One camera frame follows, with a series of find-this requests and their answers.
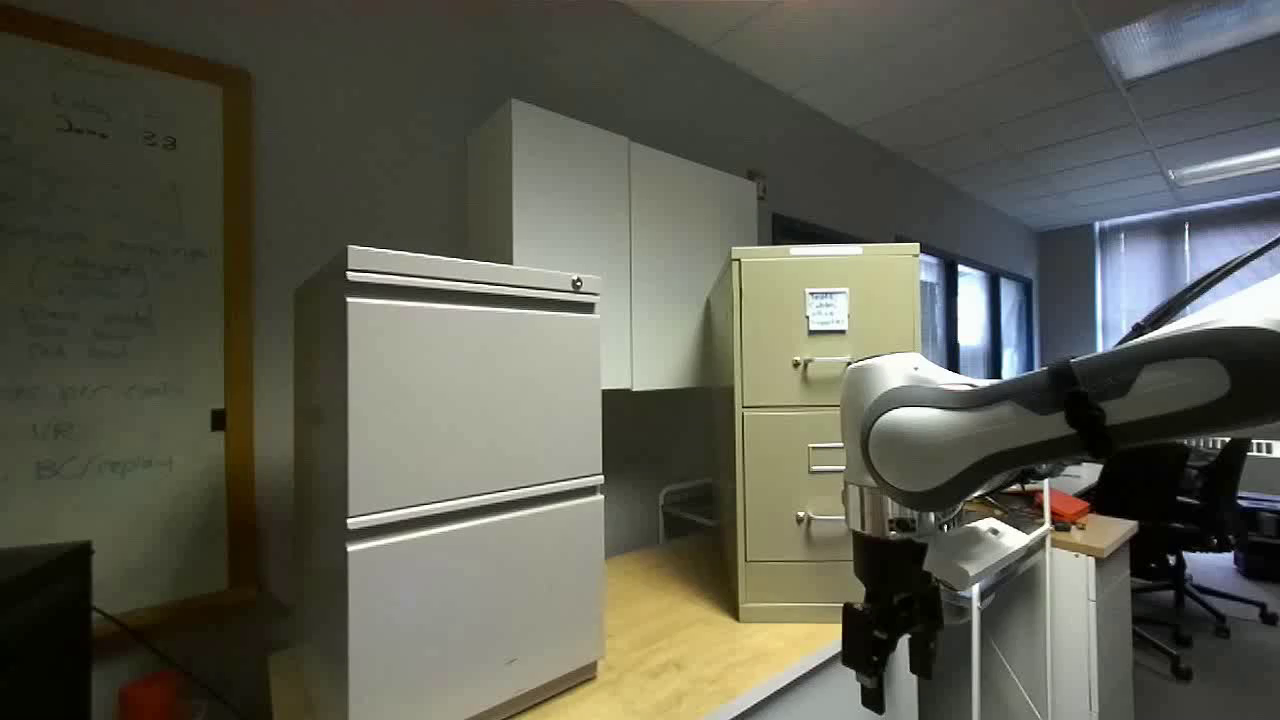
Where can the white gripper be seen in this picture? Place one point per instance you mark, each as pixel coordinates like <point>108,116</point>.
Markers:
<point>891,584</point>

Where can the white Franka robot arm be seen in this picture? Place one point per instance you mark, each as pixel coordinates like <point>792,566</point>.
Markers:
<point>962,426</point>

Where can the beige cabinet labelled drawer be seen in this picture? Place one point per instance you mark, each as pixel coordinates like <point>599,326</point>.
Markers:
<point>764,361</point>

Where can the beige metal filing cabinet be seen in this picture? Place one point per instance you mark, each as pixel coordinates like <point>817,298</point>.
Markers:
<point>763,592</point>

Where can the narrow white side cabinet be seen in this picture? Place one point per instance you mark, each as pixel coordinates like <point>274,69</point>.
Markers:
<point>1093,627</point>

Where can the white counter cabinet wooden top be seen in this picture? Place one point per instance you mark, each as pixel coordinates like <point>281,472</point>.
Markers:
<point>681,642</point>

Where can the red tool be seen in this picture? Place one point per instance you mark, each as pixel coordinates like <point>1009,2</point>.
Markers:
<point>1062,507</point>

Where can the black office chair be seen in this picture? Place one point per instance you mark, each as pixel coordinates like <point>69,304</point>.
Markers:
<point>1182,513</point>

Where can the dark interior window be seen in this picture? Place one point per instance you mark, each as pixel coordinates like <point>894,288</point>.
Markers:
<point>972,318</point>

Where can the white paper label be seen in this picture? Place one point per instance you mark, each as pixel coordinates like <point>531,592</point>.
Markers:
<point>824,309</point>

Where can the window with blinds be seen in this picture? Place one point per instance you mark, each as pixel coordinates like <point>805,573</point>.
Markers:
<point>1160,267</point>

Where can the grey lateral filing cabinet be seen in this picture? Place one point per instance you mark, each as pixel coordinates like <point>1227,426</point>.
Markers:
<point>453,467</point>

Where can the narrow ceiling light panel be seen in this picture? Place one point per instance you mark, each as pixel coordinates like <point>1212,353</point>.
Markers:
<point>1227,167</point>

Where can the wide ceiling light panel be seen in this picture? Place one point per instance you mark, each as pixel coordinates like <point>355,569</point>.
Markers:
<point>1184,33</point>

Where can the small black whiteboard clip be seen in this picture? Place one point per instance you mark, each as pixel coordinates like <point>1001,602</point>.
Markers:
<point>219,423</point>

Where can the small red object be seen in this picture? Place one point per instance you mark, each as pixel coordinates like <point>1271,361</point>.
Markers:
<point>159,696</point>

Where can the wood framed whiteboard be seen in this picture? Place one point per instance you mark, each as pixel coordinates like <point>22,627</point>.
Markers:
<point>121,335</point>

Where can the black box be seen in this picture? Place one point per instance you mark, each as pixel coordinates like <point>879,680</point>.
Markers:
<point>43,627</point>

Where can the white tube frame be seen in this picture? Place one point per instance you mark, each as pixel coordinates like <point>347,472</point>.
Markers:
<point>980,627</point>

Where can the metal shelf bracket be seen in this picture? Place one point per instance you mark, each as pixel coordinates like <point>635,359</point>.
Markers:
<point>686,507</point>

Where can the white wall cabinet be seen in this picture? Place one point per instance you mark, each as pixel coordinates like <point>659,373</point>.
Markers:
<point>625,240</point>

